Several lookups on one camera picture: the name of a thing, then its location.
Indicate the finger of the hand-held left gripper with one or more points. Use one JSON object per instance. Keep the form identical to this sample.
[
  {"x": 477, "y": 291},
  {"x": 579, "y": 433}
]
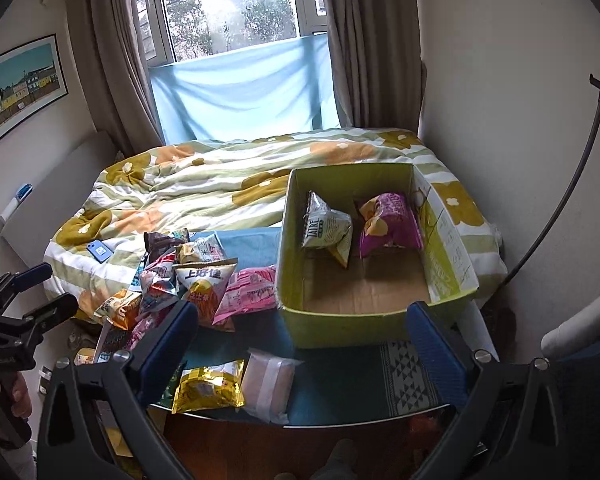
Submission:
[
  {"x": 55, "y": 312},
  {"x": 30, "y": 275}
]

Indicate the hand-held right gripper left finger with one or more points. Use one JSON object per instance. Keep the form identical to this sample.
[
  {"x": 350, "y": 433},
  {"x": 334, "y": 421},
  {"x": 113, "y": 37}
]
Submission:
[{"x": 170, "y": 350}]

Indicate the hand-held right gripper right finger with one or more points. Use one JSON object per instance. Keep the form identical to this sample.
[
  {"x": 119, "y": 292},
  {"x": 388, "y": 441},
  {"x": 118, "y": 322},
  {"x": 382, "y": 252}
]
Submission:
[{"x": 437, "y": 355}]

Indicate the gold foil snack bag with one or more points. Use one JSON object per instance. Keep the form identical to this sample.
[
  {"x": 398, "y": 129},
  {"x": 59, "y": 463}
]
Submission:
[{"x": 210, "y": 387}]

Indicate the pile of snack packets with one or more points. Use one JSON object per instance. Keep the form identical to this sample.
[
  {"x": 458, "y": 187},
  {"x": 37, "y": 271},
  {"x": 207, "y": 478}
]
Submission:
[{"x": 155, "y": 295}]

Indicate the pink striped snack bag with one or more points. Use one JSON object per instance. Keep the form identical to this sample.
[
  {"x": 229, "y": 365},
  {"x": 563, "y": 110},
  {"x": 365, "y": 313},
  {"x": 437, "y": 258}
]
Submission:
[{"x": 245, "y": 292}]

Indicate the yellow-green cardboard box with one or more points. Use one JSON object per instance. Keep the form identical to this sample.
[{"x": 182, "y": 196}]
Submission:
[{"x": 360, "y": 295}]

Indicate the translucent white pouch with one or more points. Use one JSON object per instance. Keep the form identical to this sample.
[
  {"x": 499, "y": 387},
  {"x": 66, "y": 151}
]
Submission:
[{"x": 270, "y": 385}]

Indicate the purple snack bag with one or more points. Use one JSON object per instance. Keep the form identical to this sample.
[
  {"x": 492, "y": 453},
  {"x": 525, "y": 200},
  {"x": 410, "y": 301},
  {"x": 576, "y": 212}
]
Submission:
[{"x": 385, "y": 232}]

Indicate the grey white chip bag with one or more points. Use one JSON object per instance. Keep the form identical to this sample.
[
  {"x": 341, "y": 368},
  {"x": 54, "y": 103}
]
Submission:
[{"x": 325, "y": 230}]

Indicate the person's left hand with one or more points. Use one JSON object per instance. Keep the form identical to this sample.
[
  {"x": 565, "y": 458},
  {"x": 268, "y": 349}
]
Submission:
[{"x": 22, "y": 400}]

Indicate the yellow box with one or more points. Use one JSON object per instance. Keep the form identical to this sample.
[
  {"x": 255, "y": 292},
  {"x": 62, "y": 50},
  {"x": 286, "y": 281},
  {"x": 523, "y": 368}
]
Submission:
[{"x": 85, "y": 357}]

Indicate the small blue card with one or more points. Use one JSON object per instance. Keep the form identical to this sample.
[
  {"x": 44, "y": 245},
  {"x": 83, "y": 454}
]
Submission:
[{"x": 97, "y": 252}]

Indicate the blue white tube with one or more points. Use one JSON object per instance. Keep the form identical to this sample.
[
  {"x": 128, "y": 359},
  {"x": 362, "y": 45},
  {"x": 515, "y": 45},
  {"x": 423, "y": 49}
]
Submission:
[{"x": 22, "y": 192}]

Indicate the white headboard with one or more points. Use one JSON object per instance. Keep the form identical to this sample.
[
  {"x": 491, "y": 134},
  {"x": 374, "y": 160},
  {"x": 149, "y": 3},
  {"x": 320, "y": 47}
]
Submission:
[{"x": 55, "y": 185}]

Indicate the teal table cloth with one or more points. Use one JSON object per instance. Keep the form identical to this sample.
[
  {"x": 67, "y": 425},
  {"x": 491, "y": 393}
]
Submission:
[{"x": 340, "y": 380}]

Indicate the white yellow snack bag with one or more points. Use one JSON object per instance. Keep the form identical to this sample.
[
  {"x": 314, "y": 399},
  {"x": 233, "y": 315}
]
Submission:
[{"x": 200, "y": 250}]

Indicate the brown snack bag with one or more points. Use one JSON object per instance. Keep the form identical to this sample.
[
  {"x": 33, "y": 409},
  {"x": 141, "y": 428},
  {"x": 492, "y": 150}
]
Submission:
[{"x": 160, "y": 246}]

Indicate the floral striped blanket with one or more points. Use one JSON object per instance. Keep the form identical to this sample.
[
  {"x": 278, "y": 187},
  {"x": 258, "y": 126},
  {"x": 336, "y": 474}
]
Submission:
[{"x": 205, "y": 185}]

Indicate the brown curtain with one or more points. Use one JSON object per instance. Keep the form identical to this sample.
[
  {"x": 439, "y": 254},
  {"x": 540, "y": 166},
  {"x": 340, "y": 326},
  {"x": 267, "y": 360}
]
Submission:
[
  {"x": 375, "y": 45},
  {"x": 115, "y": 60}
]

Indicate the light blue window cloth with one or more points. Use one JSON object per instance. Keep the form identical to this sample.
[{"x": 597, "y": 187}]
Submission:
[{"x": 240, "y": 90}]

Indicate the black curved rod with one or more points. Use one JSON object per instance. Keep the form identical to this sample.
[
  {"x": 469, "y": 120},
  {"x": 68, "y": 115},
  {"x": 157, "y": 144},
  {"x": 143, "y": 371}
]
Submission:
[{"x": 598, "y": 110}]

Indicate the window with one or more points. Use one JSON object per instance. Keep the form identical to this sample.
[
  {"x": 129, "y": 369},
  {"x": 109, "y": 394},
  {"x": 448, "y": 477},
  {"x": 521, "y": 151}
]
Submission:
[{"x": 230, "y": 5}]

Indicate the framed wall picture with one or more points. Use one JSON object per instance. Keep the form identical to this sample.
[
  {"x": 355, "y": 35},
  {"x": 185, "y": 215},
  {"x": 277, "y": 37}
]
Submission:
[{"x": 20, "y": 90}]

